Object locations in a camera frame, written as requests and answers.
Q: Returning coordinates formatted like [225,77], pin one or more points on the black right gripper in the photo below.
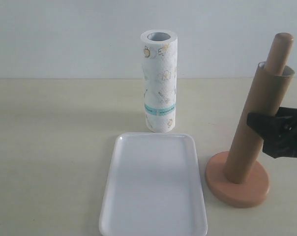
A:
[281,128]

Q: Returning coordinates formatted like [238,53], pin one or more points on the brown cardboard tube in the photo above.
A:
[265,97]

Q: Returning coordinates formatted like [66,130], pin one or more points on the printed white paper towel roll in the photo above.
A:
[159,64]

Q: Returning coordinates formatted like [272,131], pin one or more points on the wooden paper towel holder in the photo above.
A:
[254,191]

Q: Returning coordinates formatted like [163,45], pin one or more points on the white rectangular plastic tray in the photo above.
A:
[153,187]

